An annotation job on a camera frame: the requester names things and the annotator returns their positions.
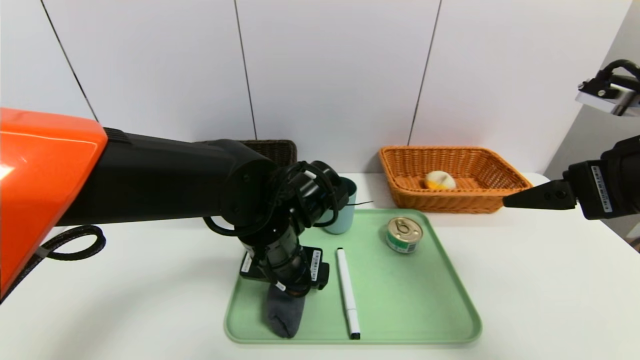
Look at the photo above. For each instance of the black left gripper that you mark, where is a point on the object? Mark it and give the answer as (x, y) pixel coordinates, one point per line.
(314, 266)

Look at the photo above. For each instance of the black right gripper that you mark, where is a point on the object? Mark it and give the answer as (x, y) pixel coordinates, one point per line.
(594, 190)

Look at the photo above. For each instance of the white marker pen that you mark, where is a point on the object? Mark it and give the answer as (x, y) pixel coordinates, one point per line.
(346, 290)

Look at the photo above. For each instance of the grey towel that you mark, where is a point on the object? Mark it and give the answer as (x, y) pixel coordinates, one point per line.
(286, 315)

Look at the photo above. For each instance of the blue-grey plastic cup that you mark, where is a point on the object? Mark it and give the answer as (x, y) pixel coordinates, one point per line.
(350, 220)

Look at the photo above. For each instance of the tin can with pull tab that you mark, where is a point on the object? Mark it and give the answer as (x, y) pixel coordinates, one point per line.
(404, 231)

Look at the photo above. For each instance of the orange-topped white bun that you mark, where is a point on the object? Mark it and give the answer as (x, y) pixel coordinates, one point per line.
(440, 180)

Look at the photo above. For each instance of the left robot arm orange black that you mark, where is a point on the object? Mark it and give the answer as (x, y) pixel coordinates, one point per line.
(150, 175)

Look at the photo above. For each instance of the orange wicker basket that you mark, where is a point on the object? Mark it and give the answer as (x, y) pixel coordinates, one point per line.
(450, 202)

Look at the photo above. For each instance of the dark brown wicker basket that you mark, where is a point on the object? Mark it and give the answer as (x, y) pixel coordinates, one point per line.
(280, 152)

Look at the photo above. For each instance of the light green plastic tray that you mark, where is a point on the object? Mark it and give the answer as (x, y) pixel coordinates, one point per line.
(400, 300)

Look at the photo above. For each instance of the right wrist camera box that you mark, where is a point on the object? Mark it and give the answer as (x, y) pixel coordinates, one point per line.
(607, 102)

